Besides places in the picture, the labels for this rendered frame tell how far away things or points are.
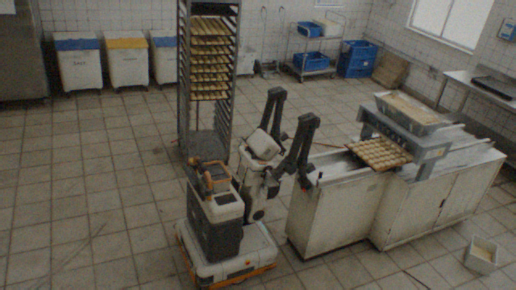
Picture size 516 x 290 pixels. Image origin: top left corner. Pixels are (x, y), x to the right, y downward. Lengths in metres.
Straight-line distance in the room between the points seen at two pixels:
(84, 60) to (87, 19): 0.76
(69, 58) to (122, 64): 0.66
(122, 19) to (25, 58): 1.56
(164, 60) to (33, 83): 1.72
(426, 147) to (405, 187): 0.38
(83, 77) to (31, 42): 0.83
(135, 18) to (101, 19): 0.48
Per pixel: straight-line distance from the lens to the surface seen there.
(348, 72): 7.27
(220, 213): 2.53
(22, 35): 5.29
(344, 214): 3.18
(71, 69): 5.69
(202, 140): 4.44
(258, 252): 3.01
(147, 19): 6.24
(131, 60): 5.69
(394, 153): 3.32
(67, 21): 6.17
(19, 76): 5.47
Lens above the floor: 2.50
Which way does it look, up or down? 32 degrees down
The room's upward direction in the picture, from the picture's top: 7 degrees clockwise
